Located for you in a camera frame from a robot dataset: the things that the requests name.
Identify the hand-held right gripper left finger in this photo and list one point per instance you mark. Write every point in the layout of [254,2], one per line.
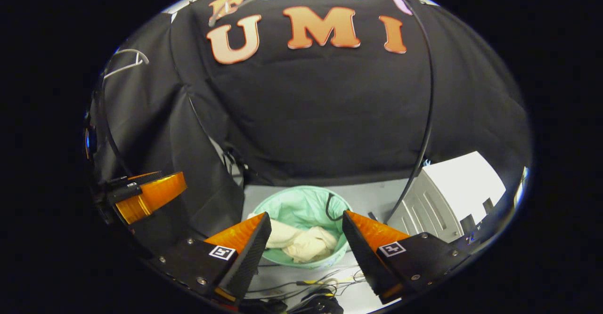
[252,257]

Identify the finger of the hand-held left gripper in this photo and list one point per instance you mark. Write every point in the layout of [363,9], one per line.
[155,196]

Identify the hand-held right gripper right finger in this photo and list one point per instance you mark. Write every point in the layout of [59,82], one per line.
[362,257]

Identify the cream button-up shirt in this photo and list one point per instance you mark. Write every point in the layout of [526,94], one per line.
[311,245]

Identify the green laundry hamper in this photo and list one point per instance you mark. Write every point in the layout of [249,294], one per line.
[297,205]

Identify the empty white plastic hanger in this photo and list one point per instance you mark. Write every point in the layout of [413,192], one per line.
[129,50]

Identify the black clothes rack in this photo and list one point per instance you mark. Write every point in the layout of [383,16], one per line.
[431,102]

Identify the black device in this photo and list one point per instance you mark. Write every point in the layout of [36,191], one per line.
[325,304]

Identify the white cabinet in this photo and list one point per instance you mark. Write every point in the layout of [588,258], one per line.
[461,182]

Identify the black backdrop cloth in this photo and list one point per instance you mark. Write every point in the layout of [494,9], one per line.
[306,116]

